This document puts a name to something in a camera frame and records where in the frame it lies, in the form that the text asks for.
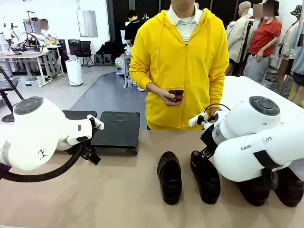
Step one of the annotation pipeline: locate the person in yellow hoodie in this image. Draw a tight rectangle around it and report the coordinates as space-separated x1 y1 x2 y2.
128 0 230 131

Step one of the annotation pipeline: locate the person in black shirt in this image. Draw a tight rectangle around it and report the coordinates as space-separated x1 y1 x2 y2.
124 9 143 48

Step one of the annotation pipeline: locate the seated person in white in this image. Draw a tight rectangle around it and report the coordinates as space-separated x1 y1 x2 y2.
35 19 70 64

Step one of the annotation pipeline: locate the black pedestal stool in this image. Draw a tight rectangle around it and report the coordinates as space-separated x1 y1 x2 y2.
0 79 19 124

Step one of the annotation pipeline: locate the black office chair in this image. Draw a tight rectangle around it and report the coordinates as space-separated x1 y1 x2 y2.
75 40 94 67

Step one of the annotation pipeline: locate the grey wall panel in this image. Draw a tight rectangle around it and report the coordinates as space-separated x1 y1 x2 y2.
76 9 98 38

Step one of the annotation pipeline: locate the mannequin in beige jacket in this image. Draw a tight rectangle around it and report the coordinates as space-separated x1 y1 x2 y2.
225 1 255 76

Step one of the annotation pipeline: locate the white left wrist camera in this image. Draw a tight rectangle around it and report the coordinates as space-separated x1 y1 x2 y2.
86 114 105 131

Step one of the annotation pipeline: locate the mannequin in red shirt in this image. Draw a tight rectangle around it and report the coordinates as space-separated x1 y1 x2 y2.
244 0 283 84

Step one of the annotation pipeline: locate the white table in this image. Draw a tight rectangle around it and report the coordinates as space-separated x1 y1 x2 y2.
222 75 304 124

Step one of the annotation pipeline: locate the black bag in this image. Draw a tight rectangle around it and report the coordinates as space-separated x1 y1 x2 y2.
96 40 119 56

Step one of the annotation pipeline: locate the white work desk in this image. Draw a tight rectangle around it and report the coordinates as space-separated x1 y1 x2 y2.
0 44 64 87

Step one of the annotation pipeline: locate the dark brown shoe brush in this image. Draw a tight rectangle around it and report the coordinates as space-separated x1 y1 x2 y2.
168 89 185 103

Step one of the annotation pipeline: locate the person's left hand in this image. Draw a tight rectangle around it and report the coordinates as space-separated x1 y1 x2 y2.
208 108 223 123

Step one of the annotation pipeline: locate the mannequin in blue top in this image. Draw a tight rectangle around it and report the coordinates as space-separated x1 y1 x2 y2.
291 23 304 106

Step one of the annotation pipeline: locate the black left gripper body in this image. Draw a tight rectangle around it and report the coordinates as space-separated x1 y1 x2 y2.
86 129 99 149

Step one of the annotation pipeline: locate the person's right forearm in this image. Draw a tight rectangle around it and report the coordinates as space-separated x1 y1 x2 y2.
129 60 163 93

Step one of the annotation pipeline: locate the person's left forearm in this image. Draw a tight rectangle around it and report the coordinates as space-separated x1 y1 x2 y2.
208 68 226 110

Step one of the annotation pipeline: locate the person's right hand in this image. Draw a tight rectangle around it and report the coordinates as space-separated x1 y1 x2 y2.
156 87 183 107

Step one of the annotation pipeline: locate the black smooth buckle shoe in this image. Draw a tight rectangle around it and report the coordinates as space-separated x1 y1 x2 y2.
270 166 304 208
235 175 270 207

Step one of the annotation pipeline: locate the computer case with lights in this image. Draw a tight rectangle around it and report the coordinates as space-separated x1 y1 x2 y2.
115 57 126 76

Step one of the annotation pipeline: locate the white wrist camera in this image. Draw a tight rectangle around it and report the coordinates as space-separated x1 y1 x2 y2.
189 113 208 127
86 114 105 131

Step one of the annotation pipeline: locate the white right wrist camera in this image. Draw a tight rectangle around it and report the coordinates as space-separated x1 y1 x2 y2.
189 113 208 127

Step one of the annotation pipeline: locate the black camera cable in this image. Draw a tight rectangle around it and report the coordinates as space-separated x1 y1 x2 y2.
203 104 231 123

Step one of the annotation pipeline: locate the black textured buckle shoe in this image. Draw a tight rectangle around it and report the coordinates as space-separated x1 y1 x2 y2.
190 150 221 205
157 151 183 205

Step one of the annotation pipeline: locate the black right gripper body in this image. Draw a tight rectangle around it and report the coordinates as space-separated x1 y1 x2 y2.
200 124 218 149

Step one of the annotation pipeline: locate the background robot with black cables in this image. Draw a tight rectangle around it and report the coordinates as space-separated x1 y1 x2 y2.
9 33 46 53

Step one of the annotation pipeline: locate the black shoe stand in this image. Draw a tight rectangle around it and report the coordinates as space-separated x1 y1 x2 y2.
90 111 141 156
62 110 98 124

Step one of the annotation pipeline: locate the white air purifier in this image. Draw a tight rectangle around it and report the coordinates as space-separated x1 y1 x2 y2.
65 59 84 86

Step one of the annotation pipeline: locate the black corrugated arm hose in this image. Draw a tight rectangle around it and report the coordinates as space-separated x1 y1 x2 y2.
0 142 84 183

